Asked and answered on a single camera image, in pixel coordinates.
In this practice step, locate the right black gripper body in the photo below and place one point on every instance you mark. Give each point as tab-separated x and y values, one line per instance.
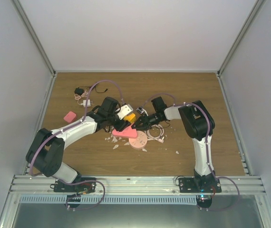
152	121

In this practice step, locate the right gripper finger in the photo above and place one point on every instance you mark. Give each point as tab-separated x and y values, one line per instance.
141	126
141	120

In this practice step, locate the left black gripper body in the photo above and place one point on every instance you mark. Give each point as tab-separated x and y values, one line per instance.
111	118

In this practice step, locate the yellow cube socket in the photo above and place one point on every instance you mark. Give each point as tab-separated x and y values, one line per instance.
130	118

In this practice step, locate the pink triangular power socket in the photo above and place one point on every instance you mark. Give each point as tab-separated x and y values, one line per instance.
128	132

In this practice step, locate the round pink power strip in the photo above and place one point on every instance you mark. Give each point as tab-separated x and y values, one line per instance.
143	137

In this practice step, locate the white usb charger plug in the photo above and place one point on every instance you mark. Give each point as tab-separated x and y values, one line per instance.
87	103

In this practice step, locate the pink plug adapter block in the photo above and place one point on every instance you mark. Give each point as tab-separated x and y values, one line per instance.
70	117

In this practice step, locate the black power adapter with cable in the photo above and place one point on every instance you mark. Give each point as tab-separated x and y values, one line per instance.
84	89

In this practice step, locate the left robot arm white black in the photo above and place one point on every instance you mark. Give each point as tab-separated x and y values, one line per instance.
47	149

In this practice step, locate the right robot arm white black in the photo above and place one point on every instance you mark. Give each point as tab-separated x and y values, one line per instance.
199	126

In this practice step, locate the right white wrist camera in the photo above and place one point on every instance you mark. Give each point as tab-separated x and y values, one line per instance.
141	111

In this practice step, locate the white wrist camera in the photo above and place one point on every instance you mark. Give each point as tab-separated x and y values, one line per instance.
124	111
141	111

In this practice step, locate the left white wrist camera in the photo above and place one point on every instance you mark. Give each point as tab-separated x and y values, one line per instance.
124	111

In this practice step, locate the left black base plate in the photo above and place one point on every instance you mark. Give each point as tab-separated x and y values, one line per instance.
87	187

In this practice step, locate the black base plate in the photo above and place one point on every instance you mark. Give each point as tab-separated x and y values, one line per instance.
87	187
192	185

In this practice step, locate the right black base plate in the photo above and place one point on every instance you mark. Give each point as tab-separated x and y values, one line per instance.
192	185

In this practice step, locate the aluminium front rail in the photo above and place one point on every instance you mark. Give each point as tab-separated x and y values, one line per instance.
130	185

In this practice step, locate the slotted grey cable duct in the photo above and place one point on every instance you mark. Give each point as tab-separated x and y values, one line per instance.
110	199

